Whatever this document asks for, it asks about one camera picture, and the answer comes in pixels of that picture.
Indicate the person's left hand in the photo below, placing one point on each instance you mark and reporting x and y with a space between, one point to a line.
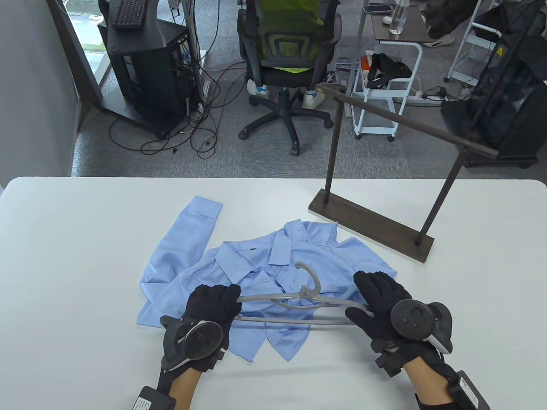
213 303

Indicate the person's right hand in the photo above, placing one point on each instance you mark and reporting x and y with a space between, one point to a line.
380 290

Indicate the light blue long-sleeve shirt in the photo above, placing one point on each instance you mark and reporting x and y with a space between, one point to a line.
256 256

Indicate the grey plastic hanger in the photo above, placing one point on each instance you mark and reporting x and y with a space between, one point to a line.
305 292

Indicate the person's left forearm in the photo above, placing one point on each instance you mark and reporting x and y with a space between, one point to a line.
183 390

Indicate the person's right forearm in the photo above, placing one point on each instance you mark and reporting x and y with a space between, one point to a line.
427 380

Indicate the black left hand controller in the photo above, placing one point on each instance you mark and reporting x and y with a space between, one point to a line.
194 341

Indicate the black hand controller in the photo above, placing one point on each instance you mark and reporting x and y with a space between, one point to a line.
414 320
194 341

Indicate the black right hand controller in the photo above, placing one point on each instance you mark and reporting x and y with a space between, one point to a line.
414 320

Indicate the dark brown clothes rack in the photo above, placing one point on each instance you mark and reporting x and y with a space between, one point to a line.
372 222

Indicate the white rolling cart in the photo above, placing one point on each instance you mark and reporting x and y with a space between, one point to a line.
376 124

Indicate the white power strip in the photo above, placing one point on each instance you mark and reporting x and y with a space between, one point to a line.
410 99

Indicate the black office chair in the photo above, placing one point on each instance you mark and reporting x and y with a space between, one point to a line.
282 81

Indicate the black computer cart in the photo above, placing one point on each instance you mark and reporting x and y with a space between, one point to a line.
145 64

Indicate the small brown side table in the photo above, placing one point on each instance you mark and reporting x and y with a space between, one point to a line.
414 30

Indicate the clear water bottle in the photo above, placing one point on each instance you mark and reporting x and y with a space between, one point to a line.
398 17

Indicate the white step ladder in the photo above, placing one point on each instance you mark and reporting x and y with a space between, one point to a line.
480 30

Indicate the dark smartphone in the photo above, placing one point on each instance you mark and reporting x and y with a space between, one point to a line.
378 7

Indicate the black keyboard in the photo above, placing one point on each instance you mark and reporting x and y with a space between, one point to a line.
128 13

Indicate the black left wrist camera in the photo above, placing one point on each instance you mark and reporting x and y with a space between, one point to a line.
151 399

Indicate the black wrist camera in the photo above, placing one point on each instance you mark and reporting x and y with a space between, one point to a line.
470 390
151 399

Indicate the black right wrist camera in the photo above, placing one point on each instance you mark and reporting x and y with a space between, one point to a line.
470 390

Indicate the dark window frame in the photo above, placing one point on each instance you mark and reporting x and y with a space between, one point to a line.
77 55

